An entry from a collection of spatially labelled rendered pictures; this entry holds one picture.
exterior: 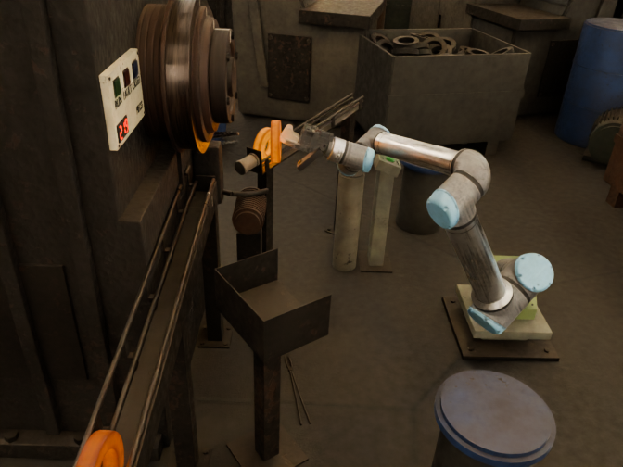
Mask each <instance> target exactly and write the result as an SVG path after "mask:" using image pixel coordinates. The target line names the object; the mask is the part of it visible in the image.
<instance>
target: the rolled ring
mask: <svg viewBox="0 0 623 467"><path fill-rule="evenodd" d="M102 461H103V467H123V464H124V450H123V443H122V439H121V435H120V434H119V433H118V432H116V431H110V430H98V431H95V432H94V433H92V434H91V435H90V437H89V438H88V439H87V441H86V443H85V444H84V446H83V449H82V452H81V454H80V456H79V459H78V461H77V464H76V467H100V466H101V463H102Z"/></svg>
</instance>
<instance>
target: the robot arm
mask: <svg viewBox="0 0 623 467"><path fill-rule="evenodd" d="M309 125H310V124H308V123H305V124H304V126H303V128H302V131H301V133H300V134H301V136H300V137H299V134H298V133H296V132H294V131H293V126H292V125H291V124H287V126H286V127H285V128H284V130H283V131H282V132H281V133H280V141H281V142H282V143H284V144H286V145H289V146H291V147H293V148H295V149H298V150H301V151H304V152H308V153H309V154H308V155H307V156H306V157H304V158H303V159H302V160H300V161H299V162H298V164H297V169H298V170H299V171H303V170H304V169H306V168H307V167H308V166H309V165H311V164H312V163H313V162H314V161H315V160H316V159H317V158H318V157H320V156H321V155H322V154H324V157H327V160H329V161H332V162H336V163H337V168H338V170H339V171H340V173H342V174H343V175H345V176H352V175H355V174H356V173H357V172H358V171H360V170H361V171H362V172H369V171H370V169H371V168H372V165H373V162H374V159H375V155H376V154H379V155H384V156H387V157H391V158H395V159H398V160H401V161H404V162H408V163H411V164H414V165H416V166H419V167H423V168H426V169H429V170H433V171H436V172H440V173H443V174H446V175H449V176H450V177H449V178H448V179H447V180H446V181H445V182H444V183H443V184H442V185H441V186H440V187H439V188H438V189H437V190H435V191H434V192H433V194H432V195H431V197H430V198H429V199H428V200H427V202H426V208H427V211H428V214H429V215H430V217H431V218H432V219H433V220H434V222H435V223H436V224H437V225H438V226H440V227H442V228H444V229H445V230H446V232H447V234H448V236H449V237H450V240H451V243H452V245H453V247H454V250H455V252H456V254H457V256H458V258H459V260H460V262H461V264H462V266H463V268H464V272H465V274H466V276H467V278H468V280H469V282H470V284H471V286H472V288H473V289H472V292H471V298H472V301H473V304H472V305H471V306H470V307H469V309H468V310H467V312H468V314H469V315H470V316H471V318H472V319H473V320H474V321H475V322H477V323H478V324H479V325H480V326H482V327H483V328H484V329H486V330H487V331H489V332H491V333H493V334H501V333H502V332H503V331H504V330H506V328H507V327H508V326H509V325H510V324H511V323H512V322H513V320H514V319H515V318H516V317H517V316H518V315H519V314H520V313H521V311H522V310H523V309H524V308H525V307H526V306H527V305H528V303H529V302H530V301H531V300H532V299H533V298H534V297H535V296H536V295H537V294H538V293H539V292H542V291H544V290H546V289H547V288H548V287H549V286H550V285H551V284H552V282H553V267H552V265H551V263H550V262H549V260H548V259H546V258H545V257H544V256H542V255H540V254H536V253H527V254H523V255H521V256H520V257H518V258H515V259H511V258H507V259H500V260H498V261H495V258H494V256H493V254H492V251H491V249H490V245H489V242H488V239H487V237H486V235H485V233H484V230H483V228H482V225H481V222H480V220H479V217H478V215H477V209H476V206H475V204H476V202H477V201H478V200H479V199H480V198H481V197H482V196H483V195H485V194H486V192H487V191H488V189H489V187H490V166H489V164H488V162H487V160H486V159H485V158H484V157H483V156H482V155H481V154H480V153H478V152H477V151H475V150H472V149H468V148H464V149H462V150H460V151H456V150H452V149H449V148H445V147H442V146H438V145H432V144H428V143H424V142H420V141H416V140H414V139H410V138H406V137H402V136H398V135H395V134H391V133H390V132H389V130H388V129H387V128H386V127H384V126H382V125H380V124H376V125H374V126H373V127H371V128H370V129H369V130H368V132H367V133H366V134H364V135H363V136H362V137H361V138H360V139H359V140H358V141H357V142H356V143H352V142H349V141H346V140H344V139H341V138H338V137H334V134H333V133H329V132H326V131H323V130H320V129H318V127H316V126H313V125H310V126H309ZM310 152H311V153H310Z"/></svg>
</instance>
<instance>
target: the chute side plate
mask: <svg viewBox="0 0 623 467"><path fill-rule="evenodd" d="M216 197H217V199H218V195H217V181H215V184H214V185H213V188H212V191H211V194H210V199H209V203H208V205H207V208H206V212H205V215H204V218H203V222H202V224H201V228H200V231H199V235H198V239H197V244H196V248H195V252H194V254H193V257H192V261H191V264H190V268H189V271H188V274H187V277H186V281H185V285H184V291H183V294H182V298H181V300H180V304H179V308H178V310H177V314H176V317H175V321H174V324H173V327H172V333H171V337H170V340H169V344H168V346H167V350H166V355H165V358H164V361H163V363H162V367H161V370H160V374H159V379H158V383H157V386H156V390H155V393H154V397H153V399H152V403H151V406H150V410H149V414H148V416H147V420H146V427H145V431H144V433H143V436H142V439H141V443H140V446H139V449H138V452H137V456H136V460H135V463H134V467H148V464H149V462H150V458H151V454H152V450H153V447H154V443H155V439H156V435H157V432H158V429H159V422H160V418H161V414H162V411H163V407H164V403H165V400H166V397H167V393H168V389H169V385H170V381H171V378H172V372H173V368H174V364H175V361H176V357H177V353H178V349H179V346H180V342H181V339H182V324H183V320H184V316H185V314H186V317H187V313H188V311H189V307H190V303H191V299H192V295H193V292H194V288H195V284H196V280H197V275H198V271H199V267H200V263H201V260H202V256H203V252H204V249H205V245H206V242H207V238H208V234H209V230H210V225H211V222H212V218H213V215H214V212H215V207H214V203H215V200H216ZM212 204H213V205H212Z"/></svg>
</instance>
